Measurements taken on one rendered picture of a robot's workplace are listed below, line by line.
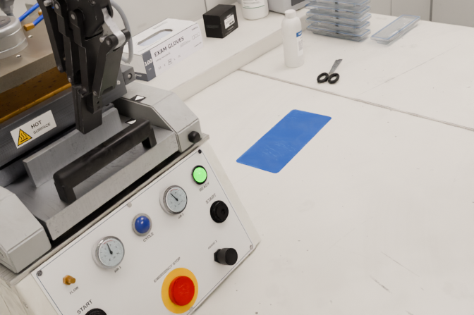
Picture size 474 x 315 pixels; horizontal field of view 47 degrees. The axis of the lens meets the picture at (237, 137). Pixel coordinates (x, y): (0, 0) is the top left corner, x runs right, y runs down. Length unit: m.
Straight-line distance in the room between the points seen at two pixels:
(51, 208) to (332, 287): 0.40
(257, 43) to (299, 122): 0.39
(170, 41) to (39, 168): 0.76
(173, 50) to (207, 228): 0.71
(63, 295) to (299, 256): 0.36
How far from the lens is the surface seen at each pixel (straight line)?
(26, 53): 0.77
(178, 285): 0.77
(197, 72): 1.37
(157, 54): 1.38
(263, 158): 1.07
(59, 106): 0.75
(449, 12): 3.21
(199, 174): 0.79
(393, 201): 0.95
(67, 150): 0.75
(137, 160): 0.73
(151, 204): 0.75
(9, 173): 0.76
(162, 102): 0.80
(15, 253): 0.67
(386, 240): 0.88
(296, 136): 1.13
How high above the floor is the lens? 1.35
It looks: 31 degrees down
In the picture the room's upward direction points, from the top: 9 degrees counter-clockwise
